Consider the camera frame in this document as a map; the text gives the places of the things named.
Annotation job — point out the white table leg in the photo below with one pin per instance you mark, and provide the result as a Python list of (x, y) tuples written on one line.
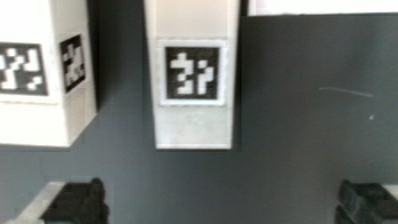
[(192, 36), (46, 76)]

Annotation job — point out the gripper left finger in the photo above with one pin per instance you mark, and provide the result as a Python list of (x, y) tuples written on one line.
[(67, 204)]

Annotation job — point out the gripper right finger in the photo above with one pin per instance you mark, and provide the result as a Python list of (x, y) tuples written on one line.
[(368, 204)]

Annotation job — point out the white marker sheet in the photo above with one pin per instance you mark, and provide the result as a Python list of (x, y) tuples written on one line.
[(309, 7)]

